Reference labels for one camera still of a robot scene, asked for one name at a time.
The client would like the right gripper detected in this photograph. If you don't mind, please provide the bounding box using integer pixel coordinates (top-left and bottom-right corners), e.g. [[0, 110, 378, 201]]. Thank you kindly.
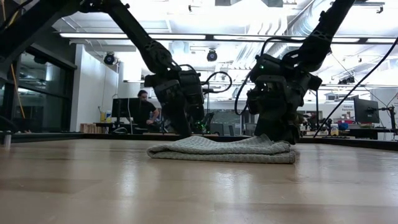
[[246, 55, 323, 146]]

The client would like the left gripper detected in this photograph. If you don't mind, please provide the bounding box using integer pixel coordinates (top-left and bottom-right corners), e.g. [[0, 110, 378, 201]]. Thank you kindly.
[[144, 71, 205, 138]]

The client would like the grey microfiber towel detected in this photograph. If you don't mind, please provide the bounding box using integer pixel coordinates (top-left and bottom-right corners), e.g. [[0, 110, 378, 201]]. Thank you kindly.
[[146, 134, 297, 165]]

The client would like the black monitor on arm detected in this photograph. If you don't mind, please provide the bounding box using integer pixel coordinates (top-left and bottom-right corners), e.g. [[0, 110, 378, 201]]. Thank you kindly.
[[353, 97, 381, 124]]

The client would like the person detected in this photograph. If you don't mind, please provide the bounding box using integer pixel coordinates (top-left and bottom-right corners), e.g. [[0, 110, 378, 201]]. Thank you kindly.
[[136, 89, 160, 127]]

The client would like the black computer monitor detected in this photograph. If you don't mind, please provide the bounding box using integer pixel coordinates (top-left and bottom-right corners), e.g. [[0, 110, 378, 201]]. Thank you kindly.
[[111, 97, 142, 125]]

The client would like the stack of wooden blocks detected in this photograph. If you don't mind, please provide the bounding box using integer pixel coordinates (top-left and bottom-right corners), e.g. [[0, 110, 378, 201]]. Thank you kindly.
[[79, 123, 109, 134]]

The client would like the dark background desk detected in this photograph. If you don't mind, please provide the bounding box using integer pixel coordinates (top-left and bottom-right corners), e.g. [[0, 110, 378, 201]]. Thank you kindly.
[[348, 127, 398, 140]]

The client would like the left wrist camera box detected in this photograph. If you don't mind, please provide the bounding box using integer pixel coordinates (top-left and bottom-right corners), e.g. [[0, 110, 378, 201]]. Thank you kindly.
[[178, 70, 205, 106]]

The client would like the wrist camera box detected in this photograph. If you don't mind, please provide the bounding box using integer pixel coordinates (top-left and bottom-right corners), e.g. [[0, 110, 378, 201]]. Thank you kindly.
[[178, 70, 205, 106], [262, 74, 289, 103]]

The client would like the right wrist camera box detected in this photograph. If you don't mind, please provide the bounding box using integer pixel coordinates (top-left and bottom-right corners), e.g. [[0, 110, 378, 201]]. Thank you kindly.
[[262, 74, 289, 103]]

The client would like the background workstation frame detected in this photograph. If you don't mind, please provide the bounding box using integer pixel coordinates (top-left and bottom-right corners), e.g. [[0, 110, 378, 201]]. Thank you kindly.
[[313, 83, 398, 135]]

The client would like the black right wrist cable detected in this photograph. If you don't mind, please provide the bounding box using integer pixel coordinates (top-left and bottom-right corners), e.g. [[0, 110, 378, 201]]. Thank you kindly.
[[234, 35, 308, 116]]

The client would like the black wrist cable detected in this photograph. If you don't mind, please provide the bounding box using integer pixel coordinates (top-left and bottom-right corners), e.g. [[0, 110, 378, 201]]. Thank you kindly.
[[201, 71, 234, 95], [234, 35, 308, 116]]

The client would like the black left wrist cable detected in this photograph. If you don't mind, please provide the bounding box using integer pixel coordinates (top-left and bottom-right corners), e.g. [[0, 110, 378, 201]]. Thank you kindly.
[[201, 71, 234, 95]]

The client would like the white wall sign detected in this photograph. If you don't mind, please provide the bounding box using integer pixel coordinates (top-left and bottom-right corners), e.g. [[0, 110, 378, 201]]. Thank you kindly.
[[341, 103, 356, 124]]

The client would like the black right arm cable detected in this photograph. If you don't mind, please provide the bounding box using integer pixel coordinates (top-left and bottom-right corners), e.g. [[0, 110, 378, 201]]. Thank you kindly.
[[313, 37, 398, 138]]

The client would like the black metal table frame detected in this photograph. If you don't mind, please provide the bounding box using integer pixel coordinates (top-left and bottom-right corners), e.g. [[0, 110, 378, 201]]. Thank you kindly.
[[0, 132, 398, 152]]

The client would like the yellow hanging cord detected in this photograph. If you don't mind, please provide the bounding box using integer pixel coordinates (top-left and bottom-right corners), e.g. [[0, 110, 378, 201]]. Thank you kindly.
[[9, 60, 26, 119]]

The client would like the silver frame foot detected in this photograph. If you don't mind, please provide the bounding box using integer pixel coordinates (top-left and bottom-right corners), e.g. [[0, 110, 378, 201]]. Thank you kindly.
[[2, 131, 12, 149]]

